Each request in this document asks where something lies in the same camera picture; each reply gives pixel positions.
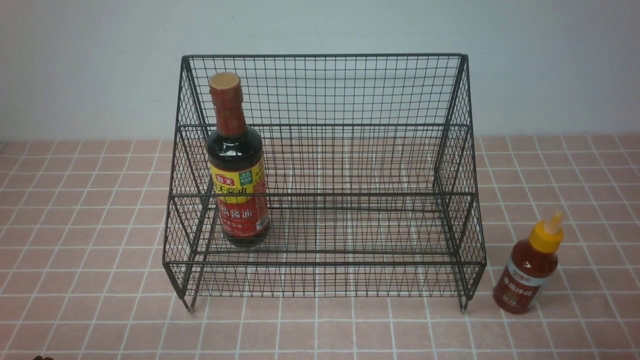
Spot soy sauce bottle red label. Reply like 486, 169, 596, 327
205, 71, 271, 248

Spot chili sauce bottle yellow cap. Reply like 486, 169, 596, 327
493, 210, 564, 315

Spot black wire mesh rack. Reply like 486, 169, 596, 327
162, 53, 487, 312

